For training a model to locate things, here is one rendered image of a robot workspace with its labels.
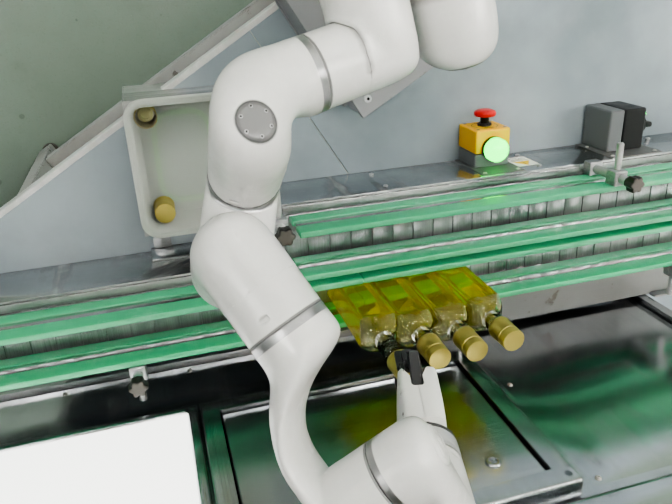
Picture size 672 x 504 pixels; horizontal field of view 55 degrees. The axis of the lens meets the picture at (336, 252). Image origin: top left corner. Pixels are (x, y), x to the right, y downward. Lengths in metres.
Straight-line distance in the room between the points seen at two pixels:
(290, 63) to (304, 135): 0.51
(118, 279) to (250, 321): 0.53
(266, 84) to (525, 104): 0.78
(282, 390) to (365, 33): 0.37
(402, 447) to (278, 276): 0.19
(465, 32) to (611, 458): 0.63
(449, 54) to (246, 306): 0.38
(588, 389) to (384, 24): 0.73
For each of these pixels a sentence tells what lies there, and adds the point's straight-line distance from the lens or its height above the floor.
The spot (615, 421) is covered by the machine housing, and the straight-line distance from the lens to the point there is 1.14.
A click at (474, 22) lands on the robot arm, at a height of 1.18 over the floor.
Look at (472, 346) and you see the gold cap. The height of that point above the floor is 1.16.
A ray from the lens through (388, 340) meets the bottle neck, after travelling 0.94.
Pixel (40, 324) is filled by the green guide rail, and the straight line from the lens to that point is 1.06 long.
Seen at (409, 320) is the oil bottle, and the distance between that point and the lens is 0.98.
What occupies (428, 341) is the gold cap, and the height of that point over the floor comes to 1.14.
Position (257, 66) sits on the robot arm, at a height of 1.22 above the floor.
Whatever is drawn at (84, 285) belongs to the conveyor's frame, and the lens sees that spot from 1.11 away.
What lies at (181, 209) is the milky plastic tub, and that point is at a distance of 1.16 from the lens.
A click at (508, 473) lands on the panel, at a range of 0.95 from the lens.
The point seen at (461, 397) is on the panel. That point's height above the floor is 1.10.
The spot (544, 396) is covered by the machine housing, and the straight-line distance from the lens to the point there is 1.16.
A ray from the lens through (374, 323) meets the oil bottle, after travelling 0.96.
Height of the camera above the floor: 1.87
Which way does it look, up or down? 62 degrees down
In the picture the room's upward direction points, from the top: 143 degrees clockwise
